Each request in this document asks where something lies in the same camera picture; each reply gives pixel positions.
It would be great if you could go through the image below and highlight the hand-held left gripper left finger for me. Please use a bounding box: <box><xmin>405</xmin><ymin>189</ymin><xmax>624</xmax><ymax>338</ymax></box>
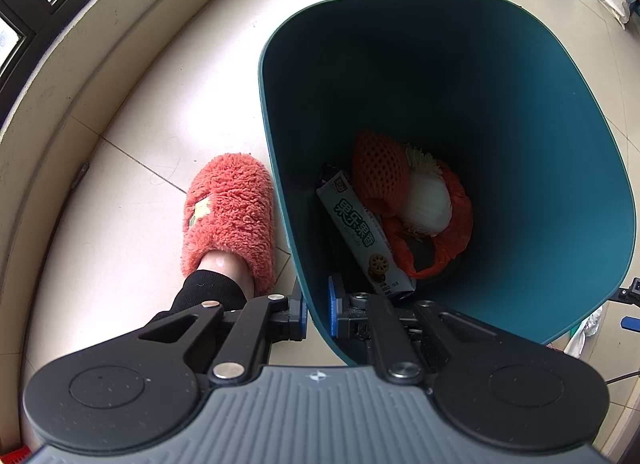
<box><xmin>137</xmin><ymin>293</ymin><xmax>309</xmax><ymax>386</ymax></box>

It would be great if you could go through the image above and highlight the red plastic bag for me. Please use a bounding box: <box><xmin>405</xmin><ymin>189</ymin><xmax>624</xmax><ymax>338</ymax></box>
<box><xmin>382</xmin><ymin>159</ymin><xmax>474</xmax><ymax>279</ymax></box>

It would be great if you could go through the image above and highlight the orange fluffy slipper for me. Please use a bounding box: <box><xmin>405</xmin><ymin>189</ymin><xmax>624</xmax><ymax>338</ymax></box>
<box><xmin>181</xmin><ymin>154</ymin><xmax>276</xmax><ymax>297</ymax></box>

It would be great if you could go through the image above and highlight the white yellow napa cabbage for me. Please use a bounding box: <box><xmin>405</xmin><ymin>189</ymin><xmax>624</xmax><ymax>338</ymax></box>
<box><xmin>400</xmin><ymin>144</ymin><xmax>454</xmax><ymax>236</ymax></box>

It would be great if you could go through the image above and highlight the printed snack box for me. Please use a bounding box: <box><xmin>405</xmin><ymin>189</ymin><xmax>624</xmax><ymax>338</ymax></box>
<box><xmin>316</xmin><ymin>164</ymin><xmax>417</xmax><ymax>301</ymax></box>

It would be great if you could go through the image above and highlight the black window frame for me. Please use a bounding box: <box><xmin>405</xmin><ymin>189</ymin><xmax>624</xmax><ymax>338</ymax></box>
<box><xmin>0</xmin><ymin>0</ymin><xmax>156</xmax><ymax>65</ymax></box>

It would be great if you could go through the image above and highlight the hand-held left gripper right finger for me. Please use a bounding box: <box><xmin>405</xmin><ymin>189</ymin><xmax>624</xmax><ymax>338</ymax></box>
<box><xmin>327</xmin><ymin>275</ymin><xmax>502</xmax><ymax>388</ymax></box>

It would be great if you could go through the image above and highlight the orange foam fruit net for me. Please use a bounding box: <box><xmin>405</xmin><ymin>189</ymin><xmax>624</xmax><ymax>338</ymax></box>
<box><xmin>351</xmin><ymin>131</ymin><xmax>411</xmax><ymax>217</ymax></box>

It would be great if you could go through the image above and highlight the person's leg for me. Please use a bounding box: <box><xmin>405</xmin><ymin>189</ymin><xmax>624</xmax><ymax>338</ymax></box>
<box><xmin>150</xmin><ymin>249</ymin><xmax>258</xmax><ymax>340</ymax></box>

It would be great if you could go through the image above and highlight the dark teal trash bin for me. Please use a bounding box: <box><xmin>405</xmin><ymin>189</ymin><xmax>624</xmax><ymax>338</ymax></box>
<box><xmin>257</xmin><ymin>0</ymin><xmax>632</xmax><ymax>367</ymax></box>

